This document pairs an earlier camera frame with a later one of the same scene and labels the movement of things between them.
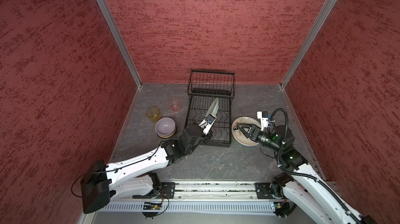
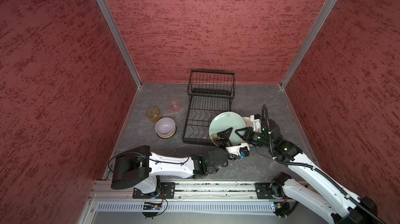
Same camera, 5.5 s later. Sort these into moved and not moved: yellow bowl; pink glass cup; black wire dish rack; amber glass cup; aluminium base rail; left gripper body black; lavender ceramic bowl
Moved: left gripper body black
Not moved: yellow bowl; amber glass cup; pink glass cup; lavender ceramic bowl; black wire dish rack; aluminium base rail
